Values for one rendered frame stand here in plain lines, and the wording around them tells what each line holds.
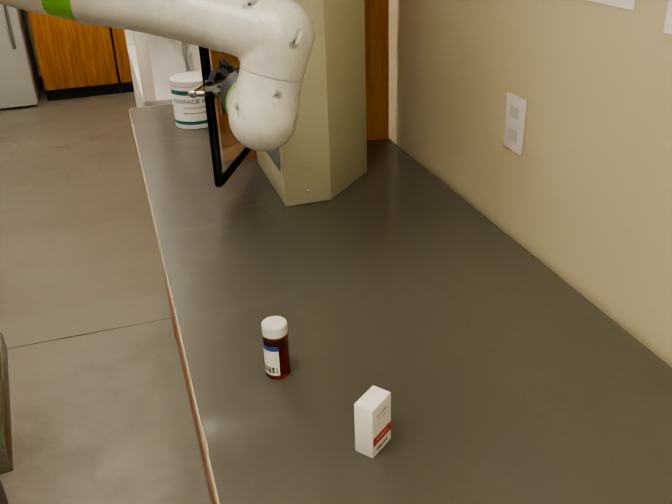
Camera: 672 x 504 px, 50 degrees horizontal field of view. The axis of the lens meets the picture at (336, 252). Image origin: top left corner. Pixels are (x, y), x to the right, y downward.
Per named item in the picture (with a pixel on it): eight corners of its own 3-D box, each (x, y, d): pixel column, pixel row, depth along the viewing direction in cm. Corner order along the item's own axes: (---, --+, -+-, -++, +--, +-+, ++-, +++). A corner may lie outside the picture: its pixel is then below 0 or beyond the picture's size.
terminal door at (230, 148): (254, 146, 192) (240, -14, 174) (218, 190, 165) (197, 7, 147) (251, 146, 192) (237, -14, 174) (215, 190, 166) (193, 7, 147)
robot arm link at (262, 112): (229, 155, 112) (296, 165, 116) (244, 75, 107) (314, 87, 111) (215, 129, 124) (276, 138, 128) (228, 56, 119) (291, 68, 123)
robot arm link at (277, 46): (96, 21, 119) (66, 26, 109) (104, -53, 115) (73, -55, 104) (309, 76, 119) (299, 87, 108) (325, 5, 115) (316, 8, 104)
